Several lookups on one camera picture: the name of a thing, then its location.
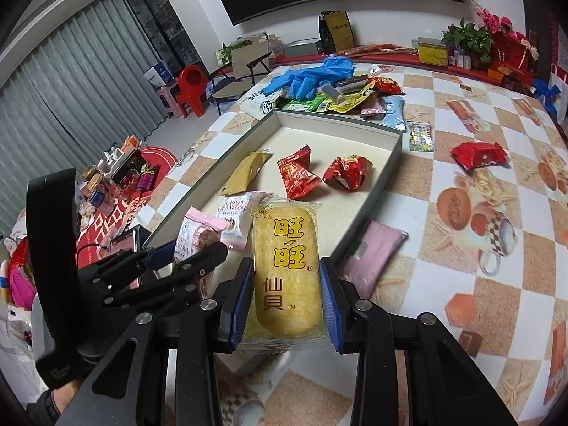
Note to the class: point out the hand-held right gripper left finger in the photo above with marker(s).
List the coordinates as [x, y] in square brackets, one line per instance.
[237, 304]

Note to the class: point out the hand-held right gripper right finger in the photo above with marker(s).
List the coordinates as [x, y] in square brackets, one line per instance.
[330, 308]

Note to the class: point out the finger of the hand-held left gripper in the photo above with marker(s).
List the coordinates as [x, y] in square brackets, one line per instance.
[164, 249]
[199, 259]

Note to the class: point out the pink white nougat packet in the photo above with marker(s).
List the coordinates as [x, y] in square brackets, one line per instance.
[195, 230]
[233, 219]

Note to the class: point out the yellow rice cracker packet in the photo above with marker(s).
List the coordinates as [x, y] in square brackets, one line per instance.
[284, 275]

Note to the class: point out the gold snack packet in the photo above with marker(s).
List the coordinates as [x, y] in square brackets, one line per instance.
[246, 173]

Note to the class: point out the red crinkled snack packet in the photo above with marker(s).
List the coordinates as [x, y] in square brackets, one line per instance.
[299, 177]
[348, 171]

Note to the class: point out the grey shallow tray box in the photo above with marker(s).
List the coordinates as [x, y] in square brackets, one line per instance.
[319, 137]

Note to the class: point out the person's left forearm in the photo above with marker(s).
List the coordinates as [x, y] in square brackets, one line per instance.
[57, 401]

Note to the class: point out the red printed box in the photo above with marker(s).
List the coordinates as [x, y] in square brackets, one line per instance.
[106, 222]

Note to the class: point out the plain pink snack packet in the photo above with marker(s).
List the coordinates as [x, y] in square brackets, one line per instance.
[372, 253]

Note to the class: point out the glass jar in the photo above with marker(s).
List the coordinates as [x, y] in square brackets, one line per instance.
[95, 188]

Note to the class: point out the checkered printed tablecloth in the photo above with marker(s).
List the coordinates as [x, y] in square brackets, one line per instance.
[443, 239]

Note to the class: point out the pink plastic stool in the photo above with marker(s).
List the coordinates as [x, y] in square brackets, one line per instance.
[166, 97]

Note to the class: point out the grey curtain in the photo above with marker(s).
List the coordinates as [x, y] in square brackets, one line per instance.
[66, 97]

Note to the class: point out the red plastic chair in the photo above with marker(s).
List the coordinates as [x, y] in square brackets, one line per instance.
[191, 88]

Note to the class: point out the white printed plastic bag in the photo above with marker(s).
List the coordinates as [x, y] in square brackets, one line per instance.
[262, 104]

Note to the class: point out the blue white box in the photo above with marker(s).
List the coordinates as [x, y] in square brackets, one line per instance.
[159, 73]

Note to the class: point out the green snack wrapper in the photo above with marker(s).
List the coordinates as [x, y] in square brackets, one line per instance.
[306, 104]

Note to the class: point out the small colourful candy packet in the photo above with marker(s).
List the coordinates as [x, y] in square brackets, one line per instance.
[421, 136]

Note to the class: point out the beige folding chair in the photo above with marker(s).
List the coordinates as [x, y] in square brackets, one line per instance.
[246, 60]

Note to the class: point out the light blue packet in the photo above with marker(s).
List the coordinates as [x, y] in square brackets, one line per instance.
[394, 113]

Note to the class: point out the yellow snack wrapper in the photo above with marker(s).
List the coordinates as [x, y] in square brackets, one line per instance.
[350, 97]

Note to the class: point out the red pillow snack packet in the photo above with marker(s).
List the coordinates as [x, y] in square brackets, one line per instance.
[479, 154]

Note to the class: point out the pile of blue gloves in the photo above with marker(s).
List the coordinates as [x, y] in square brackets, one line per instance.
[310, 75]

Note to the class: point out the glass display cabinet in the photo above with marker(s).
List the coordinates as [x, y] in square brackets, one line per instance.
[164, 22]

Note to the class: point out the red snack bag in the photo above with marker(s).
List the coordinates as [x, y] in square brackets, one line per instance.
[385, 85]

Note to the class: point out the grey flat box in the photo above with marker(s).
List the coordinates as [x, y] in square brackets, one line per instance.
[301, 49]

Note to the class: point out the long red package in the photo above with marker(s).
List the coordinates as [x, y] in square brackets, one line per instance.
[377, 49]

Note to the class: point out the green yellow tin box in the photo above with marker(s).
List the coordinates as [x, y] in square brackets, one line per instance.
[432, 53]

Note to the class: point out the green potted plant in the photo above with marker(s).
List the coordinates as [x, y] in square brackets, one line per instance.
[466, 37]

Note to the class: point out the blue ribbon bow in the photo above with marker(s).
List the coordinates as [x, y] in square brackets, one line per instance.
[545, 93]

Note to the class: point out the white red shopping bag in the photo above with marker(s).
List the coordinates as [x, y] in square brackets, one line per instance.
[560, 93]

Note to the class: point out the red gift box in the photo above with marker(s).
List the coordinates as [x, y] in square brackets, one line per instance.
[512, 49]

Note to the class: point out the pink artificial flowers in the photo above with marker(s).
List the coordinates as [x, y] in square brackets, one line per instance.
[495, 20]

